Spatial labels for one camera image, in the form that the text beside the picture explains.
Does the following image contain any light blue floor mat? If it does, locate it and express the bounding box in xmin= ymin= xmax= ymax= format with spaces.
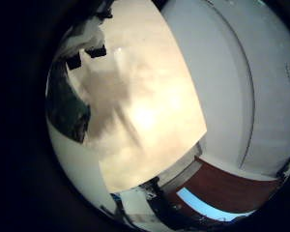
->
xmin=176 ymin=188 xmax=256 ymax=222

